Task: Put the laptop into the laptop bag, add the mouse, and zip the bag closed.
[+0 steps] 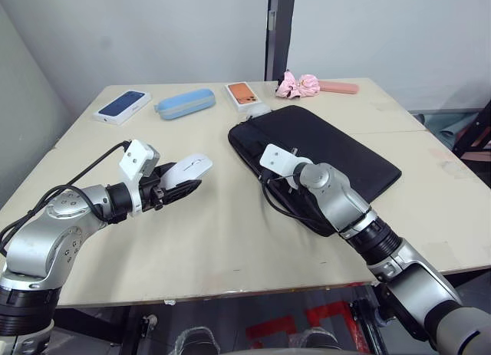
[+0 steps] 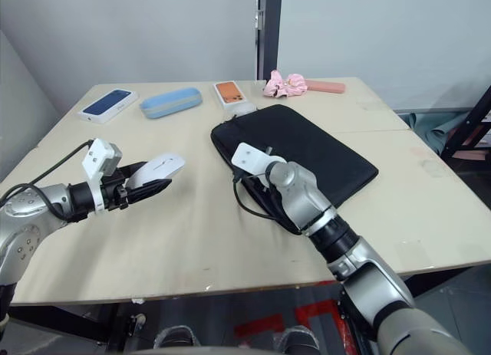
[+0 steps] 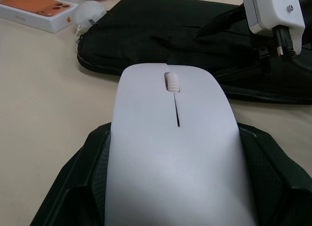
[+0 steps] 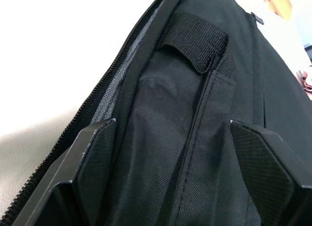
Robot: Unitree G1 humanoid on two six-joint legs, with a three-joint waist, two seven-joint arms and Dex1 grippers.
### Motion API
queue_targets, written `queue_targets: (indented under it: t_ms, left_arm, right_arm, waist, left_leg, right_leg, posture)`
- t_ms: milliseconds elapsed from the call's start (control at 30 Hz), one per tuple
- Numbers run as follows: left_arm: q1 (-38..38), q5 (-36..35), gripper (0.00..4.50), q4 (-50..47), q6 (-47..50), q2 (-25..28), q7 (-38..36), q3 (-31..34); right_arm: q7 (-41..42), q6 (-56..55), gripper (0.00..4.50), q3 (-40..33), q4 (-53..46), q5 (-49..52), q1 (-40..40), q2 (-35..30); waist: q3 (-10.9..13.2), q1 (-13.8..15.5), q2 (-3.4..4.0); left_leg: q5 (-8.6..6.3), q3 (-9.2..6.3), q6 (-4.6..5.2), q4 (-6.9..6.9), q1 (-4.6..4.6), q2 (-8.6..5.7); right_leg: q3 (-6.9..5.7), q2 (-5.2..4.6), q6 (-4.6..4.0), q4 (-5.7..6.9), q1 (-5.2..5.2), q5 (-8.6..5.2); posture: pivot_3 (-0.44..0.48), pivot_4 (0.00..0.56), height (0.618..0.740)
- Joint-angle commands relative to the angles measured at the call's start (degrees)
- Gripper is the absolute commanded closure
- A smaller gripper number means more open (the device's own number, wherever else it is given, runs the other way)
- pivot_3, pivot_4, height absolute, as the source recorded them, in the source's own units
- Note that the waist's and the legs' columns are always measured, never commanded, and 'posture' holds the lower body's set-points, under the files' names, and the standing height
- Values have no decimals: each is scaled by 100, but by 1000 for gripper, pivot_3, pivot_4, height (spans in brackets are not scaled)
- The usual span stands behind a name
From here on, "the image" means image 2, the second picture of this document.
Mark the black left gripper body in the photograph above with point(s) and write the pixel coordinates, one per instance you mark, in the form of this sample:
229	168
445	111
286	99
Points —
114	190

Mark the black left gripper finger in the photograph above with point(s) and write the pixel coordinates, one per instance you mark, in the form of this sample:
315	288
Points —
129	170
147	189

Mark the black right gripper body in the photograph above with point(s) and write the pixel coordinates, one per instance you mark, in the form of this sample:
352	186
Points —
261	187

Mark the white computer mouse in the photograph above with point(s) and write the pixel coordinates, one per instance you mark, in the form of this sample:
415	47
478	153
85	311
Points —
161	169

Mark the black laptop bag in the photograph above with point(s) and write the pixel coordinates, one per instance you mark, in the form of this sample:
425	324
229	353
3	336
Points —
307	148

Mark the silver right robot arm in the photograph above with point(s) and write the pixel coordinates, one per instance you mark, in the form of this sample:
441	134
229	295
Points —
299	194

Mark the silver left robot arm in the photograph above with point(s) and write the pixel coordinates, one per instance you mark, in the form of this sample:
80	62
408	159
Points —
42	201

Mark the light blue zip case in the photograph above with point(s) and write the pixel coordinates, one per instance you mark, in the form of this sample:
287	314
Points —
170	102

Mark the white box blue phone print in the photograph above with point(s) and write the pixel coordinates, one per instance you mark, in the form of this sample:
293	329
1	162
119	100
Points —
107	106

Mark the white box orange phone print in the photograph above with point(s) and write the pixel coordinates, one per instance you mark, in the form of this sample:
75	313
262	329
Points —
230	94

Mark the pink folded umbrella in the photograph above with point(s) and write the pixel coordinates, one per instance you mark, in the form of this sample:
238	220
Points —
284	83

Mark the pink flat pencil case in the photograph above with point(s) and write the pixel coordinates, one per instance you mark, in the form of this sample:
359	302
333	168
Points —
326	86

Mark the table caster wheel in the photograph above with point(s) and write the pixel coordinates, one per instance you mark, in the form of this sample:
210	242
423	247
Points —
137	324

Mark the dark rounded mesh shape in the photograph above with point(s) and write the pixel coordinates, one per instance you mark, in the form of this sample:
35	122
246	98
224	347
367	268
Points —
297	337
176	336

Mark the grey door hinge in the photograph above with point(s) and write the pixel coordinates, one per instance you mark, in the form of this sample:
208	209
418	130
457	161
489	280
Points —
259	19

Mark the teal cloth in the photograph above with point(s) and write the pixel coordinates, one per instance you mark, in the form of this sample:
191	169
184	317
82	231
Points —
433	130

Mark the black metal shelf rack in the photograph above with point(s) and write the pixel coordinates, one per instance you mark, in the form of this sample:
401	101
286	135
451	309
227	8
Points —
472	117

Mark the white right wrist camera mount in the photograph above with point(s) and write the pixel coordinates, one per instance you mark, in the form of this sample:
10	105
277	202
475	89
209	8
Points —
249	157

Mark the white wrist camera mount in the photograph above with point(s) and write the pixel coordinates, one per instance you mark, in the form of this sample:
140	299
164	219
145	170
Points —
94	159
249	157

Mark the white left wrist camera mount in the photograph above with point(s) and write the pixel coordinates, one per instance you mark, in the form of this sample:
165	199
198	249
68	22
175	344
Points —
94	159

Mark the dark door frame post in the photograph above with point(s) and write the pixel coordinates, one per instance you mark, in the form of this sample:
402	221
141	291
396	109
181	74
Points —
268	37

